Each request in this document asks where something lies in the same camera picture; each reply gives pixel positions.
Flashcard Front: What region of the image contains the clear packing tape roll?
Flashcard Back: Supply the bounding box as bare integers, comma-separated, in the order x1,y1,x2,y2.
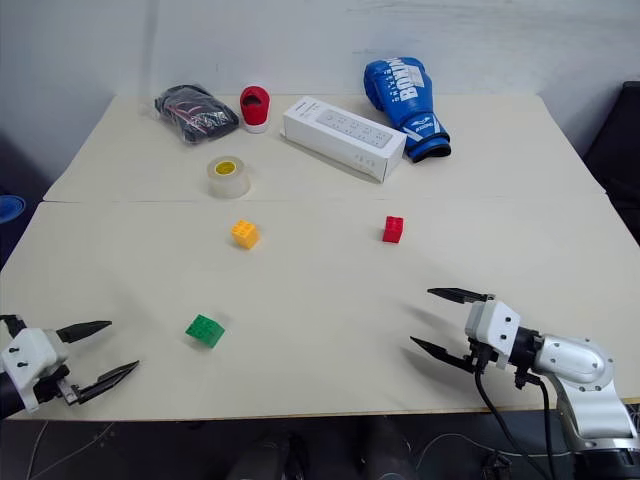
207,155,252,199

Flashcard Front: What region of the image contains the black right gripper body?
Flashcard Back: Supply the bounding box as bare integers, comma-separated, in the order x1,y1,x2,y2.
465,337,502,376

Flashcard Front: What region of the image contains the blue boxing glove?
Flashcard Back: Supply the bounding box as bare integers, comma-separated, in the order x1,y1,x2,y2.
363,56,452,164

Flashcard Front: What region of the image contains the thin white cable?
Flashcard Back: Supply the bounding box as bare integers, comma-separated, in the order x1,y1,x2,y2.
413,432,571,472
25,419,117,480

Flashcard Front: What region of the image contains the blue round object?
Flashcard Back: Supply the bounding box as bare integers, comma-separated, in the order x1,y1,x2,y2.
0,194,27,225

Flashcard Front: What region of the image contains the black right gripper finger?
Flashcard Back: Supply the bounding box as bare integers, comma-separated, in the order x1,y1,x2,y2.
426,286,497,306
409,335,474,374

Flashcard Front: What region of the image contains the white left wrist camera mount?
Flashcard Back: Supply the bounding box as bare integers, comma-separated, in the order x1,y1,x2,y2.
0,327,70,414

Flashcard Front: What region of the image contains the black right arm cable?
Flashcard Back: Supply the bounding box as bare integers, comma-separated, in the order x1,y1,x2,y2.
472,357,559,480

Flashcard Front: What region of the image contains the black item in plastic bag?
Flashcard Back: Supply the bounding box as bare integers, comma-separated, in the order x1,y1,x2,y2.
140,83,241,148

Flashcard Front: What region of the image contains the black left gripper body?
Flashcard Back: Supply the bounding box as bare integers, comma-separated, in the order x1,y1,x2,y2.
31,363,81,407

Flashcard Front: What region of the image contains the red cup with white base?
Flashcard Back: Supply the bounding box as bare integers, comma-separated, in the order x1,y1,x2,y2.
239,85,273,135

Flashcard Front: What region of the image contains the red toy brick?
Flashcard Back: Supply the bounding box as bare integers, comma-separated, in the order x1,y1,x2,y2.
382,215,406,245

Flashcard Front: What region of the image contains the green toy brick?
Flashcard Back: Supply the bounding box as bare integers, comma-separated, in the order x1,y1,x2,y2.
184,313,226,350

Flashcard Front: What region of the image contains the white power strip box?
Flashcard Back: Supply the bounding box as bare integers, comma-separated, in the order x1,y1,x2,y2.
280,96,407,185

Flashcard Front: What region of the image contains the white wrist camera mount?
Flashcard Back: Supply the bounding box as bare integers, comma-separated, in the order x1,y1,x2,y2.
464,299,522,372
0,327,70,414

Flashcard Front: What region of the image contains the orange toy brick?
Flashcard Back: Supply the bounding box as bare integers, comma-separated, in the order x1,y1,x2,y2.
230,219,261,249

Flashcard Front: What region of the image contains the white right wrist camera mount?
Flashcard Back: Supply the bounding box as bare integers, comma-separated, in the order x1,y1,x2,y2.
464,299,522,372

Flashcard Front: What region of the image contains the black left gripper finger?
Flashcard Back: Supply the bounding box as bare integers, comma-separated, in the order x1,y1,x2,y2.
74,359,141,406
55,320,113,345

